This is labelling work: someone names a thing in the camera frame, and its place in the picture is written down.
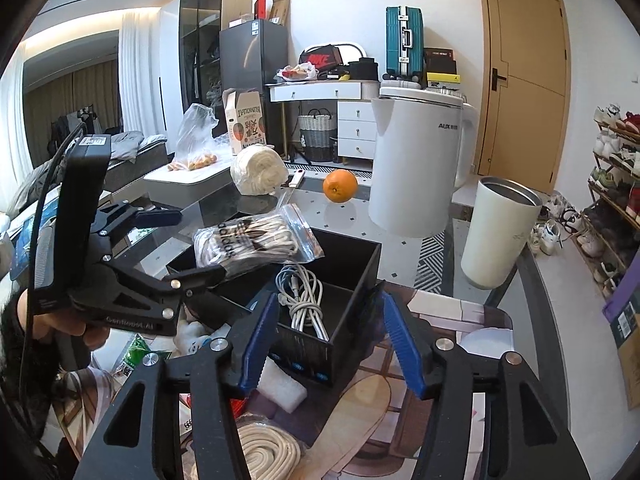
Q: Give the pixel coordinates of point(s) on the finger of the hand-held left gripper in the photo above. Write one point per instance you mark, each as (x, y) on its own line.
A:
(200, 277)
(150, 217)

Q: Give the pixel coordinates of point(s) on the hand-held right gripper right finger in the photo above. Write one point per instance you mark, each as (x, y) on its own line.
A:
(405, 345)

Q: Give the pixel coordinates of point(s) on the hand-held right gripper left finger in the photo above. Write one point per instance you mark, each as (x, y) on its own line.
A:
(257, 345)

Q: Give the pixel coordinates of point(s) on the white foam piece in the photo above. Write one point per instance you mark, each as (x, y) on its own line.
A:
(282, 387)

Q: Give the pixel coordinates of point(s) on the white and blue plush toy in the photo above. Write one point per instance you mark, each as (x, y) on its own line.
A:
(197, 337)

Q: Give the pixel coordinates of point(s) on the clear zip bag of socks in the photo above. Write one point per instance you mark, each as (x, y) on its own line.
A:
(250, 240)

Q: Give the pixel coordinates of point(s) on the black cardboard box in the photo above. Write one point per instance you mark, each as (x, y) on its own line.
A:
(345, 270)

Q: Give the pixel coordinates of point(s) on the green packet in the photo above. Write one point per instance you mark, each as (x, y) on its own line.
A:
(132, 355)

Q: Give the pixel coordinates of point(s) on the person's left forearm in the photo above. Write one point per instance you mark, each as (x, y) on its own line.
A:
(20, 360)

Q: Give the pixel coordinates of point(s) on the person's left hand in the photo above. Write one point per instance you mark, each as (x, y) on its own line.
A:
(65, 321)

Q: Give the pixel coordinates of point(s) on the blue printed package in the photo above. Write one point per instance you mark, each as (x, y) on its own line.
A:
(30, 245)

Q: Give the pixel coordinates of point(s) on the printed table mat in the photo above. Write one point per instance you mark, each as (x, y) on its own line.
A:
(450, 310)

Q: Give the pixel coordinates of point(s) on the bed with grey clothes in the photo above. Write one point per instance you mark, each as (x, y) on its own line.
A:
(130, 150)

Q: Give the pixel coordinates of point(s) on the clear plastic bag of fruit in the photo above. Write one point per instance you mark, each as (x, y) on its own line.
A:
(192, 135)

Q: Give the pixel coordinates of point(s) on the beige shoe insole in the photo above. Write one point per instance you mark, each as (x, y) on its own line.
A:
(350, 420)

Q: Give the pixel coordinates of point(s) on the white cabbage head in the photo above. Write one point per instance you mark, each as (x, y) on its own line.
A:
(257, 167)

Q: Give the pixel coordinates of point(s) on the printed fruit carton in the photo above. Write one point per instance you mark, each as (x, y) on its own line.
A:
(245, 120)

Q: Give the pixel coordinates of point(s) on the white trash bin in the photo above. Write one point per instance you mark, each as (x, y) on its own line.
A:
(492, 240)

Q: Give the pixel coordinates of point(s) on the white sheer curtain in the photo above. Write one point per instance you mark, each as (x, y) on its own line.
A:
(142, 70)

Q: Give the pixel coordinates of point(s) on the black tripod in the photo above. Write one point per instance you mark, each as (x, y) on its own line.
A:
(298, 152)

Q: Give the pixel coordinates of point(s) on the orange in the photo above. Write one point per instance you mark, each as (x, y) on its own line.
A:
(340, 186)

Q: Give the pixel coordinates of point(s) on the grey woven basket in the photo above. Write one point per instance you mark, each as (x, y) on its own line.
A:
(317, 135)

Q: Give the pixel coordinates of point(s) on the white electric kettle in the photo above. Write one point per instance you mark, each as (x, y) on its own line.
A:
(415, 160)

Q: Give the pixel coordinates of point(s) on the pile of white sneakers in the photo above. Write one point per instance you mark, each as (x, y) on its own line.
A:
(552, 225)

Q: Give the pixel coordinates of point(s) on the dark grey fridge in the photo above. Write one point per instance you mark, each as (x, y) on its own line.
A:
(250, 55)

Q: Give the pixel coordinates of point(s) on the dark glass wardrobe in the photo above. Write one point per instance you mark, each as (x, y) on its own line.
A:
(200, 20)

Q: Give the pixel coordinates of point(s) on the plastic bag of food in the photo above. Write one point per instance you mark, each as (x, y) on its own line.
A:
(295, 72)

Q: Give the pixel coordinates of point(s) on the white desk with drawers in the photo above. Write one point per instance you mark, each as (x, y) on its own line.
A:
(357, 130)

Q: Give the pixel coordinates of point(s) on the purple carton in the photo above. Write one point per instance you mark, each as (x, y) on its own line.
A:
(625, 310)

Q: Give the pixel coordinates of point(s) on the open cardboard box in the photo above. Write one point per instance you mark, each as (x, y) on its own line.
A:
(631, 375)

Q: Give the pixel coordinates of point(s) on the red and black shoe box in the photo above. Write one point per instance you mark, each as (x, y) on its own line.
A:
(320, 57)

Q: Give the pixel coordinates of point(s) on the brown cardboard box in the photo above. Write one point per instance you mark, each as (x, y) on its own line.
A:
(280, 10)

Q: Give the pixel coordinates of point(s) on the wooden shoe rack with shoes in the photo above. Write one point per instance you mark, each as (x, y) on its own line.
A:
(615, 195)

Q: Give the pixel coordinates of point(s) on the black pouch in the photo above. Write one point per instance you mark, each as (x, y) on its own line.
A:
(363, 69)

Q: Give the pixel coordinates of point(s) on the oval white framed mirror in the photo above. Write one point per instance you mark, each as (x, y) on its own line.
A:
(350, 50)

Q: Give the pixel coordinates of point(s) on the yellow and black box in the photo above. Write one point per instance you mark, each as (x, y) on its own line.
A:
(444, 80)

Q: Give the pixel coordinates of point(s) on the black flat box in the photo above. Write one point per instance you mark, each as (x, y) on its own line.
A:
(440, 60)

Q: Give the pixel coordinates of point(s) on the teal suitcase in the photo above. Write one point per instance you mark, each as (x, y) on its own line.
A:
(402, 45)

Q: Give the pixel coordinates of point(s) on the tan wooden door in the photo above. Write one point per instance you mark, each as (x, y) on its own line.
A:
(525, 60)

